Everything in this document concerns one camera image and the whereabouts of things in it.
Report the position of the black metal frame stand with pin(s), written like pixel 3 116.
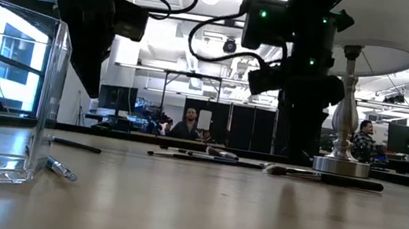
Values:
pixel 194 75

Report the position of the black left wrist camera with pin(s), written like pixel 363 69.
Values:
pixel 130 19

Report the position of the white shade silver table lamp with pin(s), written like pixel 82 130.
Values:
pixel 346 117

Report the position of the person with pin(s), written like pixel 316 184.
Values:
pixel 188 126
pixel 363 141

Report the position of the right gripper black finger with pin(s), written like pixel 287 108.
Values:
pixel 301 127

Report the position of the black brush pale ferrule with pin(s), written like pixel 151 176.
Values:
pixel 222 162

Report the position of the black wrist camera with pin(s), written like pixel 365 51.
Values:
pixel 130 19
pixel 264 81

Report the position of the black ceiling camera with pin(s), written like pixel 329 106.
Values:
pixel 229 46

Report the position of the thin black pencil left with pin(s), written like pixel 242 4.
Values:
pixel 77 146

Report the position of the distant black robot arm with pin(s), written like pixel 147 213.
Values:
pixel 156 118

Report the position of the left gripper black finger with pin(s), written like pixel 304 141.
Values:
pixel 90 64

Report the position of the dark framed window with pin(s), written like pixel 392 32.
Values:
pixel 15 78

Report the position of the slim black makeup brush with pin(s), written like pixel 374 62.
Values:
pixel 199 154

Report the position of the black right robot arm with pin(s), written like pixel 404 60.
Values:
pixel 310 33

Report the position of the silver capped cosmetic tube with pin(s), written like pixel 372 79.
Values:
pixel 223 154

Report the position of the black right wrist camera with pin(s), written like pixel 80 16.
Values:
pixel 264 81

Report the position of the large fluffy powder brush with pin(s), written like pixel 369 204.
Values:
pixel 350 183

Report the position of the black partition panels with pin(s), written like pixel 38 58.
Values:
pixel 242 127

